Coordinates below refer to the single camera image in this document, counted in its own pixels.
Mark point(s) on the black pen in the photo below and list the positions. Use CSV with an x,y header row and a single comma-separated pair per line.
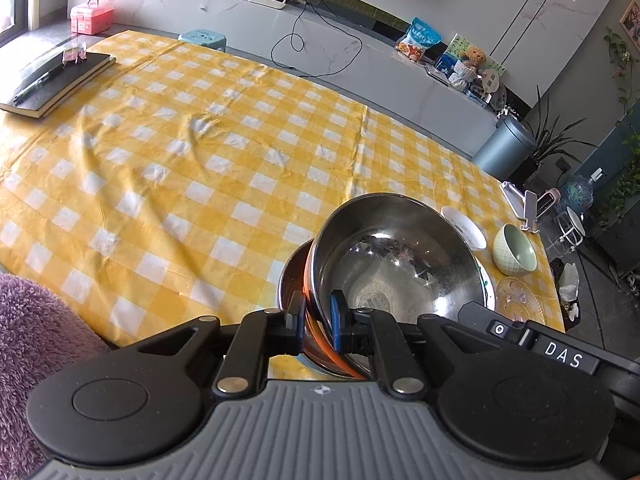
x,y
37,86

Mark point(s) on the clear glass plate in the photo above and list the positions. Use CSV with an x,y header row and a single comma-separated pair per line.
x,y
520,295

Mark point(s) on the white phone stand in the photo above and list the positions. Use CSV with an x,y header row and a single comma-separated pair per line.
x,y
529,205

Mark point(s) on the blue snack bag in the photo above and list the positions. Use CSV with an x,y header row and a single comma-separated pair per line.
x,y
419,40

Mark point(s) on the white marble tv console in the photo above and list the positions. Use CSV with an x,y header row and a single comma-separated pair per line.
x,y
390,90

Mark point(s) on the grey cabinet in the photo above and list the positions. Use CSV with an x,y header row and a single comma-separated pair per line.
x,y
620,245

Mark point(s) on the potted long-leaf plant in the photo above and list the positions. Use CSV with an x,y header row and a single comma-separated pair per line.
x,y
545,145

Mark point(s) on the blue water jug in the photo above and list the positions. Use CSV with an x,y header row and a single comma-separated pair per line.
x,y
577,195

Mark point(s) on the large steel bowl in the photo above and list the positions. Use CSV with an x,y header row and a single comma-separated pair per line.
x,y
400,270

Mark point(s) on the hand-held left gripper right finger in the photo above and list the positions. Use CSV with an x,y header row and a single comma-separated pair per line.
x,y
340,325

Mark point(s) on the white round stool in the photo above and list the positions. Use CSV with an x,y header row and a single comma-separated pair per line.
x,y
575,225

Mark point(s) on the white round hand fan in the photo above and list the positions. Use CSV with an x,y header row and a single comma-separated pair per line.
x,y
487,83

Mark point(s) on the framed wall picture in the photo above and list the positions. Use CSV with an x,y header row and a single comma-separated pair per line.
x,y
632,22

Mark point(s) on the orange-sided steel bowl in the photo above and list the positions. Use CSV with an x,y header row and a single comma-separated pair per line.
x,y
291,280

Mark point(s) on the black notebook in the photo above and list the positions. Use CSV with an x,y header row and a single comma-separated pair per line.
x,y
65,82

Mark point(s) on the leafy vine on cabinet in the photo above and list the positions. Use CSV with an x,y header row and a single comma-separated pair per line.
x,y
625,195

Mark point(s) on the purple fluffy cloth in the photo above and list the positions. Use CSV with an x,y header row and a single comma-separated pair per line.
x,y
30,350

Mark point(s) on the brown teddy bear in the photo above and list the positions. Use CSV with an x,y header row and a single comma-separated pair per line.
x,y
472,57

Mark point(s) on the green picture book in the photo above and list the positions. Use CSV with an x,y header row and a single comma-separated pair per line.
x,y
457,45

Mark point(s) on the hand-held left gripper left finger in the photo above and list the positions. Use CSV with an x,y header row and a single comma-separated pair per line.
x,y
297,322

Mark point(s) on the blue tissue pack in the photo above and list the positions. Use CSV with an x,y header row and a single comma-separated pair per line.
x,y
451,64

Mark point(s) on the grey-blue trash can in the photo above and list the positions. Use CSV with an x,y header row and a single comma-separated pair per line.
x,y
502,147

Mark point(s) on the hanging green vine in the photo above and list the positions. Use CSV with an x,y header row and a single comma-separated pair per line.
x,y
622,60

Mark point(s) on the blue plastic stool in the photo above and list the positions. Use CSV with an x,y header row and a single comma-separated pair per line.
x,y
202,36

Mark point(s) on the small white plate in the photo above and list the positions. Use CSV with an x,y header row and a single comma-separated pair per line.
x,y
462,225

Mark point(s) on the pink storage box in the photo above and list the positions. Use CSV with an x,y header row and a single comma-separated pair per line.
x,y
92,17

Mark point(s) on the black trash bag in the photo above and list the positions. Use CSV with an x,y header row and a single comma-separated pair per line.
x,y
567,282

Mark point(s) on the small pink heater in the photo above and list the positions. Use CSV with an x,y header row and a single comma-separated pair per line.
x,y
547,202

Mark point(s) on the yellow checked tablecloth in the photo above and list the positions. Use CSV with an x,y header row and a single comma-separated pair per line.
x,y
200,185

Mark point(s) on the pink clip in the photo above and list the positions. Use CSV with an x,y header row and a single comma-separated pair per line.
x,y
74,55

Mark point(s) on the green ceramic bowl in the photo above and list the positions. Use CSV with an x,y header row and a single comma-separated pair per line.
x,y
515,250

